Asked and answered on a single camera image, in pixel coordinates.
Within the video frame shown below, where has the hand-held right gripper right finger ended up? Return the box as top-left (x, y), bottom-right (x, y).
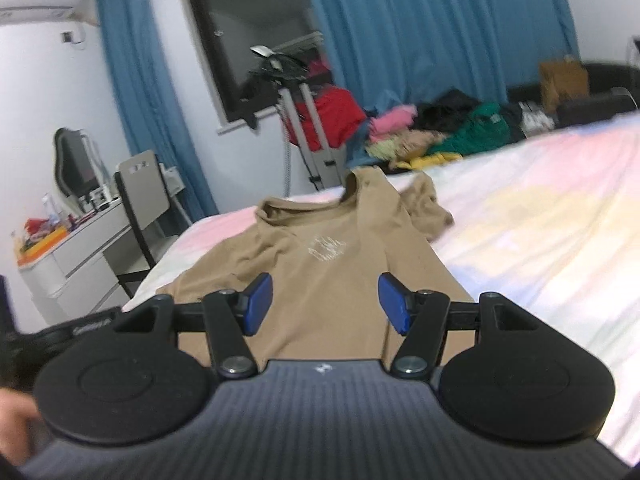
top-left (378, 272), bottom-right (538, 380)

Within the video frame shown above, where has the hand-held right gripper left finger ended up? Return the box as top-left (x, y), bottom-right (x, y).
top-left (114, 272), bottom-right (274, 380)

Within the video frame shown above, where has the tan t-shirt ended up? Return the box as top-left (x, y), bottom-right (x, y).
top-left (156, 167), bottom-right (476, 366)

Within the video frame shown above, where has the person's left hand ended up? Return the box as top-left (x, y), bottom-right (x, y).
top-left (0, 391), bottom-right (43, 468)

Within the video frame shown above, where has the white dresser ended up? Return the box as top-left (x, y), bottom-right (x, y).
top-left (17, 195), bottom-right (156, 328)

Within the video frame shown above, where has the orange box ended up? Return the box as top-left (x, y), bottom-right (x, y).
top-left (15, 225), bottom-right (68, 266)

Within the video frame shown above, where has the row of cosmetic bottles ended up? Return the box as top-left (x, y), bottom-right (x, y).
top-left (70, 185), bottom-right (121, 221)

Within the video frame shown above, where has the garment steamer with stand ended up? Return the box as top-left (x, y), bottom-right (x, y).
top-left (242, 45), bottom-right (351, 196)

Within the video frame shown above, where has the pale yellow garment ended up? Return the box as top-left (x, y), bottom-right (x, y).
top-left (364, 137), bottom-right (401, 161)

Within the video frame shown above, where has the blue garment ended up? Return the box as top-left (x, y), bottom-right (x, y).
top-left (345, 110), bottom-right (381, 168)

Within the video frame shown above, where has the beige patterned garment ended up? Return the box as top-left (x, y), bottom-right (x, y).
top-left (390, 130), bottom-right (448, 163)

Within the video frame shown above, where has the black and white chair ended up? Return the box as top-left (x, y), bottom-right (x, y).
top-left (114, 149), bottom-right (193, 301)

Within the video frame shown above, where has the pastel bed blanket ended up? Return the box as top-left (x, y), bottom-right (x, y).
top-left (120, 110), bottom-right (640, 466)

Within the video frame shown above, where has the pink garment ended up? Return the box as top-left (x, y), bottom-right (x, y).
top-left (367, 104), bottom-right (418, 143)

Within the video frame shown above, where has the wavy vanity mirror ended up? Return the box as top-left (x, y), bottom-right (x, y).
top-left (52, 127), bottom-right (111, 201)

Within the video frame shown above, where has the green garment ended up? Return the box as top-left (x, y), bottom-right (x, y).
top-left (435, 102), bottom-right (513, 158)

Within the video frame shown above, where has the black garment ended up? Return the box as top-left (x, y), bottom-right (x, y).
top-left (415, 87), bottom-right (483, 133)

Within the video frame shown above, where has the red garment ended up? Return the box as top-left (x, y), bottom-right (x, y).
top-left (292, 85), bottom-right (368, 153)

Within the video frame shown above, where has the narrow blue curtain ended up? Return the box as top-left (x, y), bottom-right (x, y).
top-left (95, 0), bottom-right (221, 233)

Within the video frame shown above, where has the white printed cloth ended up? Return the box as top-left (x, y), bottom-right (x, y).
top-left (520, 102), bottom-right (556, 133)

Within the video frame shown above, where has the black sofa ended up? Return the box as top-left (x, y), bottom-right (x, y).
top-left (505, 62), bottom-right (640, 131)

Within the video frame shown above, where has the brown paper bag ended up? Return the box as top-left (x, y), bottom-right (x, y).
top-left (538, 57), bottom-right (590, 113)

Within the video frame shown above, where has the wide blue curtain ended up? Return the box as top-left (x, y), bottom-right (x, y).
top-left (297, 0), bottom-right (581, 111)

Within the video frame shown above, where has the dark window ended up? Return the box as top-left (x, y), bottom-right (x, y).
top-left (177, 0), bottom-right (331, 133)

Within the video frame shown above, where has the white air conditioner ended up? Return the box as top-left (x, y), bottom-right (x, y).
top-left (0, 0), bottom-right (101, 28)

